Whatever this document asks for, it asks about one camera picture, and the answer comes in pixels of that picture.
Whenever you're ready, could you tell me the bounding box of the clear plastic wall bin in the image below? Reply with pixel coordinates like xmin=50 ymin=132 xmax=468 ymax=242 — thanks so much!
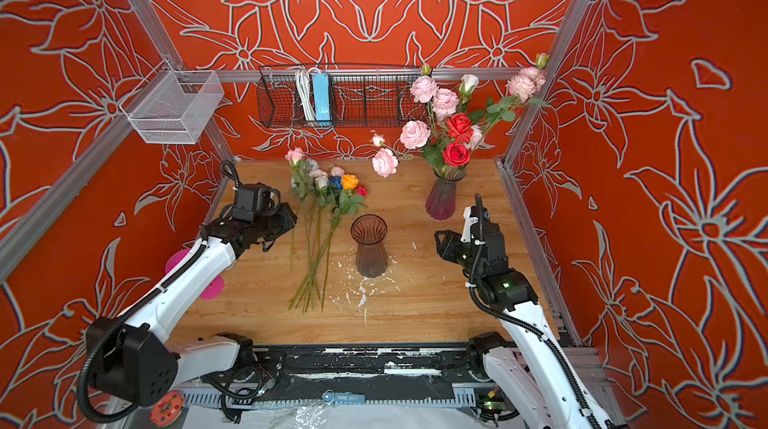
xmin=117 ymin=59 xmax=224 ymax=145

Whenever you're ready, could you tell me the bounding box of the blue rose stem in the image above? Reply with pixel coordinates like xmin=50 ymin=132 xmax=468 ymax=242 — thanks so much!
xmin=327 ymin=176 xmax=344 ymax=193

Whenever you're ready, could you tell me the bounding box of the white pink rose stem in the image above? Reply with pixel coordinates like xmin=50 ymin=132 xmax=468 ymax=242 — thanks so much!
xmin=456 ymin=74 xmax=485 ymax=158

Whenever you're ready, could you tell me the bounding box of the red rose stem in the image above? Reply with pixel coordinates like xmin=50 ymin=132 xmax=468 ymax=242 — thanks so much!
xmin=444 ymin=112 xmax=474 ymax=144
xmin=422 ymin=142 xmax=471 ymax=176

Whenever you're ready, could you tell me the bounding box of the pink plastic cup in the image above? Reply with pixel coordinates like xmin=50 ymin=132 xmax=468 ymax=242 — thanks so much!
xmin=165 ymin=249 xmax=225 ymax=300

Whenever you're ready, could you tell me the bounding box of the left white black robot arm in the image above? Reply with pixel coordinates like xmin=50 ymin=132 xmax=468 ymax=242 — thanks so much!
xmin=76 ymin=161 xmax=297 ymax=424

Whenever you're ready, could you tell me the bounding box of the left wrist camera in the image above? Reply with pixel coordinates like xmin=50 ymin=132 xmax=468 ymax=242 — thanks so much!
xmin=231 ymin=183 xmax=281 ymax=223

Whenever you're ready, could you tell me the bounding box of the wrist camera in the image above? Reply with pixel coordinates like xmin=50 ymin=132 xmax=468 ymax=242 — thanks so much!
xmin=461 ymin=206 xmax=487 ymax=243
xmin=231 ymin=183 xmax=281 ymax=223

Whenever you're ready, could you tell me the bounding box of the large pink peony stem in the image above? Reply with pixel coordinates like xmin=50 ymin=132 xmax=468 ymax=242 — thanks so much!
xmin=371 ymin=120 xmax=444 ymax=178

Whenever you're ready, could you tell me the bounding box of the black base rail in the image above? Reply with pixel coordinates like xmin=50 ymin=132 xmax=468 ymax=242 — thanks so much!
xmin=213 ymin=342 xmax=492 ymax=403

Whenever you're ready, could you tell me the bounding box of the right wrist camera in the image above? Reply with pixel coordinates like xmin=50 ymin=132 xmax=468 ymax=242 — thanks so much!
xmin=461 ymin=206 xmax=487 ymax=243

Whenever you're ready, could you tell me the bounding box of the purple ribbed glass vase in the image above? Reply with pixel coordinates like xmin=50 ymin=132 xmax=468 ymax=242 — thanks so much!
xmin=425 ymin=166 xmax=466 ymax=220

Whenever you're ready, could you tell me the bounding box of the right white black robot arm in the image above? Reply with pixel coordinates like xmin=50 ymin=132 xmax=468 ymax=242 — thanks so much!
xmin=435 ymin=196 xmax=618 ymax=428

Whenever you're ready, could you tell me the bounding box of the black wire wall basket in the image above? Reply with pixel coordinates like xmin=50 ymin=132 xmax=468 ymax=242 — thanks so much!
xmin=256 ymin=63 xmax=426 ymax=128

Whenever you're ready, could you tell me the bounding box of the pink double rose stem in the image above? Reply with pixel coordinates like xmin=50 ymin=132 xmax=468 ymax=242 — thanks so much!
xmin=410 ymin=63 xmax=459 ymax=174

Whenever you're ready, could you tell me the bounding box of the white cable bundle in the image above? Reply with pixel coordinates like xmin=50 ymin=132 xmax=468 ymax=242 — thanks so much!
xmin=295 ymin=67 xmax=317 ymax=124

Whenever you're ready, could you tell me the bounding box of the light blue box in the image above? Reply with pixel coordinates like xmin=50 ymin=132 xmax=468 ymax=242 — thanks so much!
xmin=312 ymin=72 xmax=331 ymax=125

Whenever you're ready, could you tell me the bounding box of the pink rose bunch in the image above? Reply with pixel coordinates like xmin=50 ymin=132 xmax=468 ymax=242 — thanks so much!
xmin=285 ymin=147 xmax=343 ymax=313

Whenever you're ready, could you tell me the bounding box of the orange rose stem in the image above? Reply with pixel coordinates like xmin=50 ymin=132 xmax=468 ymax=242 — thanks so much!
xmin=316 ymin=173 xmax=367 ymax=308

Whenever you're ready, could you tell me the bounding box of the brown ribbed glass vase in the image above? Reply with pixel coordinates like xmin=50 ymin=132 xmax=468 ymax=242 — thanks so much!
xmin=350 ymin=214 xmax=388 ymax=278

